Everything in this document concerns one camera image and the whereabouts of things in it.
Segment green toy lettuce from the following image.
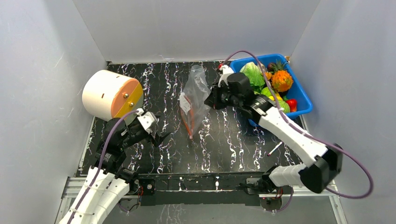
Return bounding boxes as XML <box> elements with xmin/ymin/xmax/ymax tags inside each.
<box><xmin>240</xmin><ymin>62</ymin><xmax>266</xmax><ymax>93</ymax></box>

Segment red toy pepper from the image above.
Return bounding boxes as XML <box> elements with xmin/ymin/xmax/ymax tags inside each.
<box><xmin>286</xmin><ymin>99</ymin><xmax>297</xmax><ymax>112</ymax></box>

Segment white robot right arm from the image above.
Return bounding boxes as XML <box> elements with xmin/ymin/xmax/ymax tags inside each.
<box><xmin>205</xmin><ymin>73</ymin><xmax>342</xmax><ymax>194</ymax></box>

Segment blue plastic bin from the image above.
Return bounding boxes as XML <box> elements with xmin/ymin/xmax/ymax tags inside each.
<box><xmin>230</xmin><ymin>54</ymin><xmax>313</xmax><ymax>119</ymax></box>

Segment orange toy pineapple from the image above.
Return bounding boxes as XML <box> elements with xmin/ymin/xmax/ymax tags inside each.
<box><xmin>267</xmin><ymin>61</ymin><xmax>294</xmax><ymax>92</ymax></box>

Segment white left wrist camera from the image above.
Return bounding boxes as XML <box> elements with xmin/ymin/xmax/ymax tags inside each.
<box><xmin>136</xmin><ymin>108</ymin><xmax>158</xmax><ymax>134</ymax></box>

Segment green toy cabbage large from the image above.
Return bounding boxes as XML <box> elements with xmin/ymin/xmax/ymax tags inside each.
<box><xmin>278</xmin><ymin>99</ymin><xmax>290</xmax><ymax>113</ymax></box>

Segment white orange cylinder drum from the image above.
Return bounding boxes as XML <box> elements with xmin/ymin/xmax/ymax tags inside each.
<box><xmin>82</xmin><ymin>70</ymin><xmax>144</xmax><ymax>121</ymax></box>

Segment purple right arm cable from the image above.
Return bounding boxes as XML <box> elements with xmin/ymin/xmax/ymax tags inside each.
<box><xmin>222</xmin><ymin>50</ymin><xmax>374</xmax><ymax>200</ymax></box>

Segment light green toy fruit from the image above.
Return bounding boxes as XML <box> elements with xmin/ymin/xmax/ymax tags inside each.
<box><xmin>261</xmin><ymin>87</ymin><xmax>273</xmax><ymax>97</ymax></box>

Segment pink white marker pen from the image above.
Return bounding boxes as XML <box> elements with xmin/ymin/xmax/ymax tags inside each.
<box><xmin>267</xmin><ymin>142</ymin><xmax>283</xmax><ymax>156</ymax></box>

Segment clear orange zip top bag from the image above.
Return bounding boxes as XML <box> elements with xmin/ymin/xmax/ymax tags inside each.
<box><xmin>179</xmin><ymin>65</ymin><xmax>210</xmax><ymax>139</ymax></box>

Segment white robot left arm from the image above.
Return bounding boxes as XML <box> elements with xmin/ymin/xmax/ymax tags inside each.
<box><xmin>59</xmin><ymin>112</ymin><xmax>169</xmax><ymax>224</ymax></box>

